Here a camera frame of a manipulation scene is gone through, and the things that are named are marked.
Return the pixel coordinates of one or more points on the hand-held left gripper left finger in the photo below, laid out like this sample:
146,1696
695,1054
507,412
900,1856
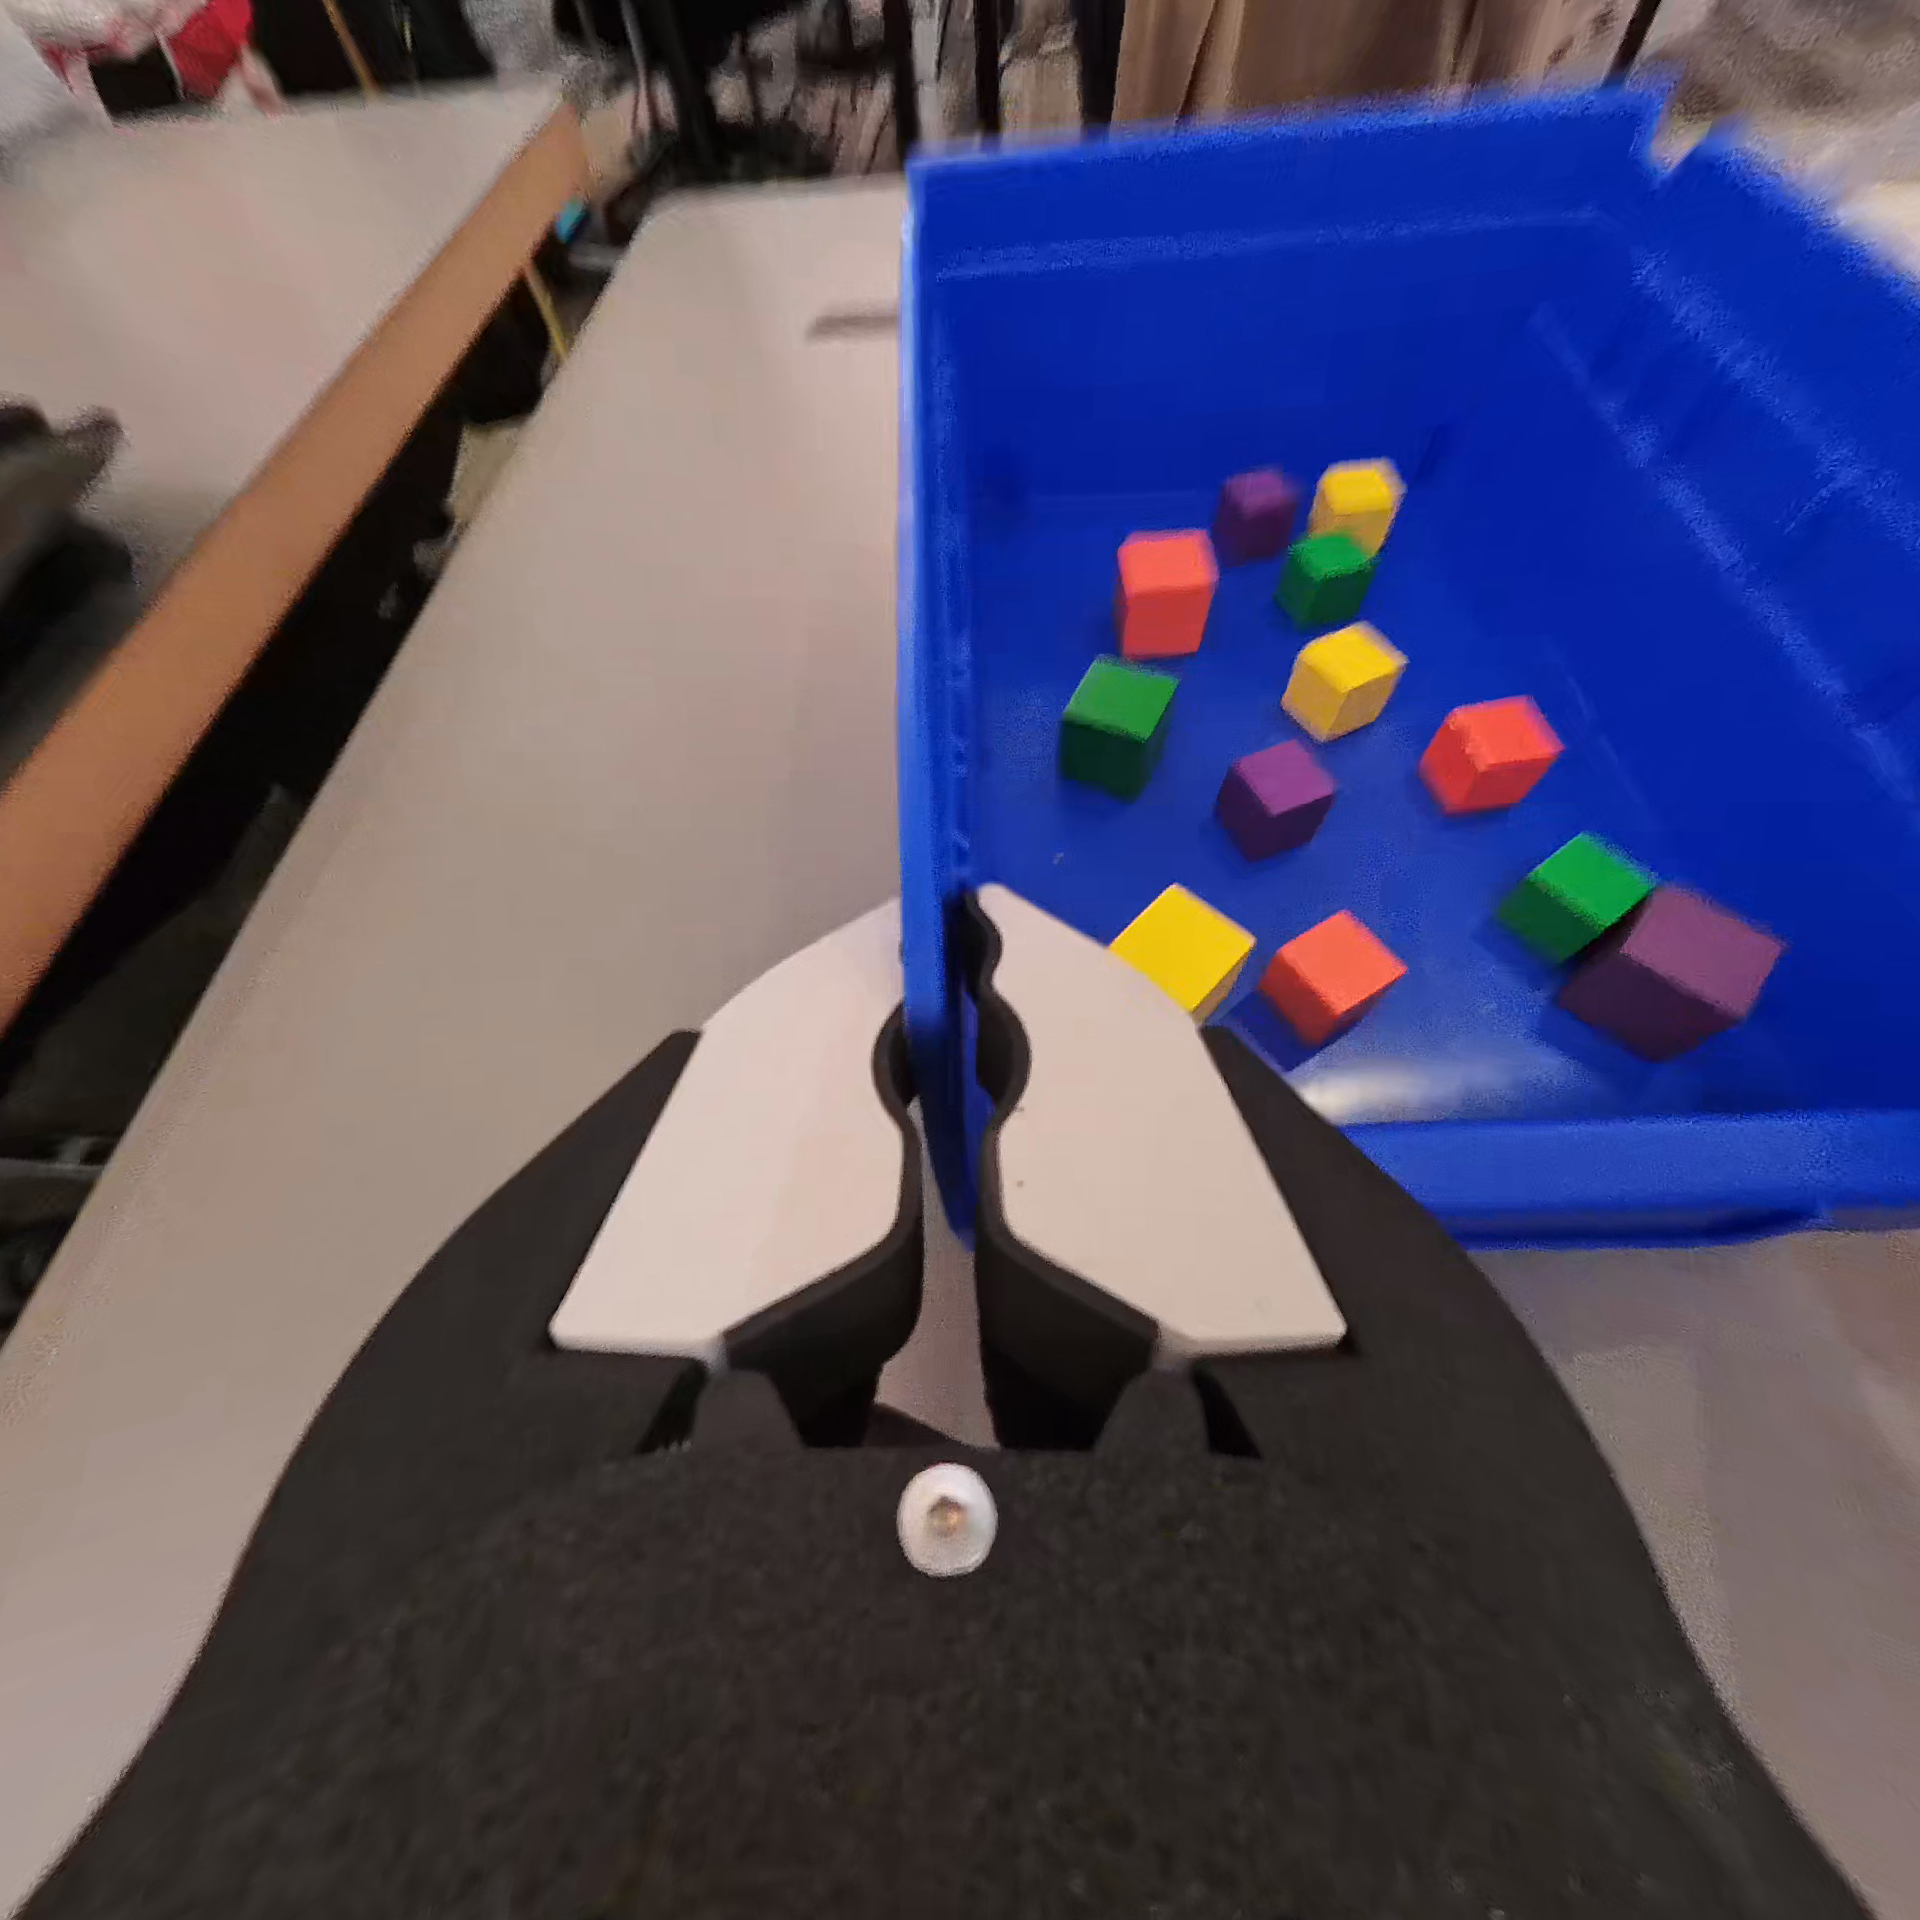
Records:
750,1184

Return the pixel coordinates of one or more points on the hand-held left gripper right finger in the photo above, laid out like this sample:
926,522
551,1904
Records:
1154,1184

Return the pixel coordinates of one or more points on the yellow wooden cube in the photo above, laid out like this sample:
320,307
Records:
1342,679
1359,503
1185,946

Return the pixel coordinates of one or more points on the red wooden cube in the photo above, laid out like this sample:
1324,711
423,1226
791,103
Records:
1488,756
1167,594
1331,975

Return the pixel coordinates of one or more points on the purple wooden cube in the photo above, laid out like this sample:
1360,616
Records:
1254,514
1673,972
1276,798

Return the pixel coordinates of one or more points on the blue plastic bin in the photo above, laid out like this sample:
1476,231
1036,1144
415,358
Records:
1650,376

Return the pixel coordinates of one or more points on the brown wooden desk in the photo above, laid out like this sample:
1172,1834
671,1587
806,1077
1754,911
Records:
224,300

